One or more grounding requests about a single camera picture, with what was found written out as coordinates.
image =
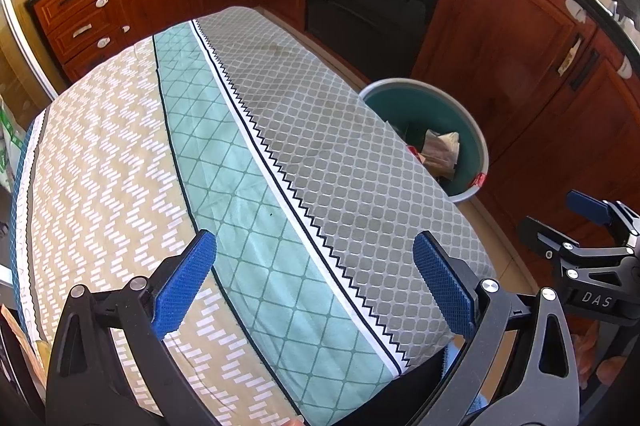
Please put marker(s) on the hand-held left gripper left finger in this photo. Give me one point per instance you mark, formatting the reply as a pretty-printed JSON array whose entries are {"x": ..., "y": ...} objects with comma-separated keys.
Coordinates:
[{"x": 185, "y": 286}]

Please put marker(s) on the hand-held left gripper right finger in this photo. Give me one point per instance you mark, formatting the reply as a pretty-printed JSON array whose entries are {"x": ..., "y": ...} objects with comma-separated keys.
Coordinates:
[{"x": 442, "y": 286}]

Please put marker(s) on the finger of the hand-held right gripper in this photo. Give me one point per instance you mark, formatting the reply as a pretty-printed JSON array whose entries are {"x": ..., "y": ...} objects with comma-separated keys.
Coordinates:
[
  {"x": 550, "y": 238},
  {"x": 590, "y": 206}
]

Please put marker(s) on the teal plastic bin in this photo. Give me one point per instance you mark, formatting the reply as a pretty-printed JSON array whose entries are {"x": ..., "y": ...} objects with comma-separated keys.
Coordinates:
[{"x": 400, "y": 106}]

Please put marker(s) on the person's right hand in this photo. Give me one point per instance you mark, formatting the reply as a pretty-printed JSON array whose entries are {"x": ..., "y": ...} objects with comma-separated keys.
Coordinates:
[{"x": 587, "y": 341}]

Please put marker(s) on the patterned tablecloth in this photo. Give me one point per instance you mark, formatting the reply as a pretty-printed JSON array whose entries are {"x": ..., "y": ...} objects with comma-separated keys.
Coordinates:
[{"x": 150, "y": 156}]

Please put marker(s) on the white plastic bag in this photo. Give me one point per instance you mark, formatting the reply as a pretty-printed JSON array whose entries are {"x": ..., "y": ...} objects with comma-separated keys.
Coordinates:
[{"x": 442, "y": 151}]

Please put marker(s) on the green white rice sack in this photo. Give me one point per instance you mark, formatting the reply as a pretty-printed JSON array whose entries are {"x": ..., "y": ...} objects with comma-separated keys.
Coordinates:
[{"x": 10, "y": 146}]

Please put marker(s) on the glass sliding door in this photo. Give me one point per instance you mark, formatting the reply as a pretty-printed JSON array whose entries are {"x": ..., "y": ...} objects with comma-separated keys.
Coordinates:
[{"x": 30, "y": 56}]

